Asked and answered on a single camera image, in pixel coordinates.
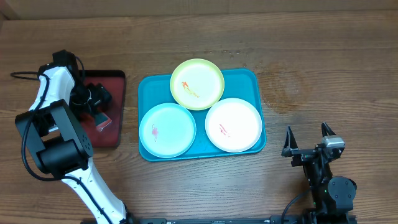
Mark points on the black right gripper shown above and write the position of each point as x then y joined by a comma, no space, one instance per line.
290,149

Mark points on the black tray with red water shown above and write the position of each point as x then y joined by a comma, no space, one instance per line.
104,130

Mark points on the orange sponge with green scourer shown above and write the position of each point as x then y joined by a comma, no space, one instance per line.
102,120

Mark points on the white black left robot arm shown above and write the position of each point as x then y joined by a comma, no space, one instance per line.
55,147

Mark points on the yellow-green plate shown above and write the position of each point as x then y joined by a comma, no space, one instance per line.
197,84

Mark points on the white pink plate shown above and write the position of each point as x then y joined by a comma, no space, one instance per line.
233,125

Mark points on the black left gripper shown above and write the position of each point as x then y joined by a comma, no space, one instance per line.
98,94

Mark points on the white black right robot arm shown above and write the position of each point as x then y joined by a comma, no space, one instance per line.
332,195

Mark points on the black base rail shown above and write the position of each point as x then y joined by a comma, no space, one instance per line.
275,219

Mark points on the light blue plate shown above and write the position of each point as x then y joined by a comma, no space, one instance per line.
167,130

